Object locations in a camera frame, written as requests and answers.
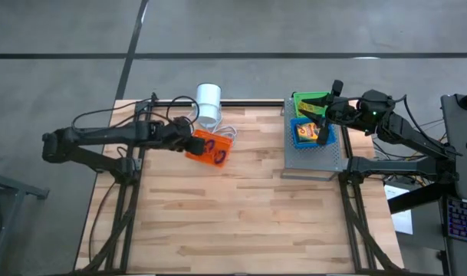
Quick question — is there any black table frame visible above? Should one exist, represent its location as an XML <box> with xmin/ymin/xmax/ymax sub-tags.
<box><xmin>79</xmin><ymin>91</ymin><xmax>401</xmax><ymax>275</ymax></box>

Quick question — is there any white cylindrical device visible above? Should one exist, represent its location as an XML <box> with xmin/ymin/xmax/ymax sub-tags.
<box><xmin>194</xmin><ymin>83</ymin><xmax>222</xmax><ymax>130</ymax></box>

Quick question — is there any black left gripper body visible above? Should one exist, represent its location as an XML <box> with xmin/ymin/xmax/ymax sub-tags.
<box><xmin>156</xmin><ymin>117</ymin><xmax>206</xmax><ymax>156</ymax></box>

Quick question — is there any green plastic basket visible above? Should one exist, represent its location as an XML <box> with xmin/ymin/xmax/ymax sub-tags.
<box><xmin>292</xmin><ymin>90</ymin><xmax>331</xmax><ymax>119</ymax></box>

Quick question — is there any brown cable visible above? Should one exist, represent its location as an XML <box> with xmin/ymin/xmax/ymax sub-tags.
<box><xmin>88</xmin><ymin>179</ymin><xmax>117</xmax><ymax>264</ymax></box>

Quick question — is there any blue plastic basket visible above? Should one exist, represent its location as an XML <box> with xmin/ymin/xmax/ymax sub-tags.
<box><xmin>289</xmin><ymin>117</ymin><xmax>337</xmax><ymax>150</ymax></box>

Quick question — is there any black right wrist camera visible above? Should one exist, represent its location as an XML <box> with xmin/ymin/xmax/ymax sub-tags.
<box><xmin>361</xmin><ymin>89</ymin><xmax>396</xmax><ymax>114</ymax></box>

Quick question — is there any backlit black keyboard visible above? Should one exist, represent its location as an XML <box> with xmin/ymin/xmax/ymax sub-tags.
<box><xmin>443</xmin><ymin>195</ymin><xmax>467</xmax><ymax>245</ymax></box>

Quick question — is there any white paper sheet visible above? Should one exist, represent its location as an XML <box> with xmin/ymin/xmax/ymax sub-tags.
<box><xmin>383</xmin><ymin>183</ymin><xmax>414</xmax><ymax>235</ymax></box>

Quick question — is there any orange-red plastic basket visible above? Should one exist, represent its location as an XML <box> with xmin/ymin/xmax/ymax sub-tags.
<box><xmin>185</xmin><ymin>129</ymin><xmax>234</xmax><ymax>169</ymax></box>

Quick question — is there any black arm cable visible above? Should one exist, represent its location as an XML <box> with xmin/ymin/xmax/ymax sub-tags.
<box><xmin>71</xmin><ymin>95</ymin><xmax>200</xmax><ymax>133</ymax></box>

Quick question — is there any grey metal panel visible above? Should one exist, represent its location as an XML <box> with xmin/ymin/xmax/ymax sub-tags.
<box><xmin>441</xmin><ymin>93</ymin><xmax>467</xmax><ymax>202</ymax></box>

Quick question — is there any grey metal stand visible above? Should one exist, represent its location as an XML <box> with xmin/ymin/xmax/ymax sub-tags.
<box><xmin>0</xmin><ymin>167</ymin><xmax>49</xmax><ymax>276</ymax></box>

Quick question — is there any black desk beam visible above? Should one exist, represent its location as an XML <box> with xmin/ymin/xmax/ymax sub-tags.
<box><xmin>388</xmin><ymin>182</ymin><xmax>459</xmax><ymax>215</ymax></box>

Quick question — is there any Crayola crayon box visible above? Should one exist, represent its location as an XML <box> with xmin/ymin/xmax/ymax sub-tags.
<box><xmin>296</xmin><ymin>122</ymin><xmax>321</xmax><ymax>142</ymax></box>

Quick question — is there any black camera cable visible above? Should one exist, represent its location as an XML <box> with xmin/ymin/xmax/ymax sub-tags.
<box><xmin>402</xmin><ymin>94</ymin><xmax>463</xmax><ymax>157</ymax></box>

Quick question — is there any grey perforated metal shelf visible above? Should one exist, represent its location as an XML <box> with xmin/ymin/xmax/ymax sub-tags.
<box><xmin>281</xmin><ymin>98</ymin><xmax>344</xmax><ymax>181</ymax></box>

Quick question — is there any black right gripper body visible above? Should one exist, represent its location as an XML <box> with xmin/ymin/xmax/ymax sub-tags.
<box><xmin>317</xmin><ymin>79</ymin><xmax>372</xmax><ymax>146</ymax></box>

